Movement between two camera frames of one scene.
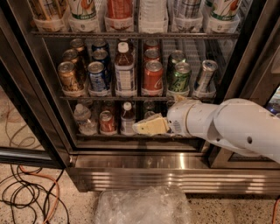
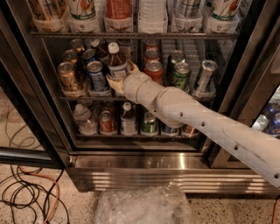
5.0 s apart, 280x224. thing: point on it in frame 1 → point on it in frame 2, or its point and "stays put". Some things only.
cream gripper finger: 156,124 → 117,85
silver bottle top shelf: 187,16 stays put
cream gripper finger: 180,97 → 132,67
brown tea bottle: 124,57 → 101,51
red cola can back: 150,44 stays put
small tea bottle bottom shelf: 127,119 stays put
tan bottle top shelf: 49,15 stays put
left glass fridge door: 32,130 stays put
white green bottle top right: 224,16 stays put
